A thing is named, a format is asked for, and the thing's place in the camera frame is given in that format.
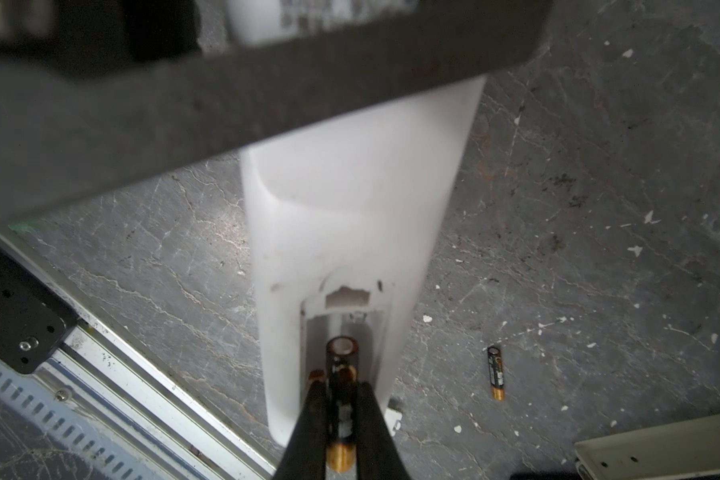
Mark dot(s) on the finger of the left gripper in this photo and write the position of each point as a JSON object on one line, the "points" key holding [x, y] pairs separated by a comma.
{"points": [[97, 95]]}

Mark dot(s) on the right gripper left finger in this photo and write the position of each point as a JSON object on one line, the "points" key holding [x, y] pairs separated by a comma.
{"points": [[305, 455]]}

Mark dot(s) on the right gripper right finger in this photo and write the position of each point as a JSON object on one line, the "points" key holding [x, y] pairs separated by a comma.
{"points": [[377, 456]]}

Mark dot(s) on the AAA battery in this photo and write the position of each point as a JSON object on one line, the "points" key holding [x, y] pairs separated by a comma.
{"points": [[342, 359]]}

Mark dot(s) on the AAA battery one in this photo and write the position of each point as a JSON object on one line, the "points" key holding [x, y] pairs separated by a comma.
{"points": [[496, 372]]}

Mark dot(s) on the white remote control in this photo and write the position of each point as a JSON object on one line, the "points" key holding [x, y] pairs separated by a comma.
{"points": [[343, 217]]}

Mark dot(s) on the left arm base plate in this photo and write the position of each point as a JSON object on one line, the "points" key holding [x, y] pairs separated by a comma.
{"points": [[34, 321]]}

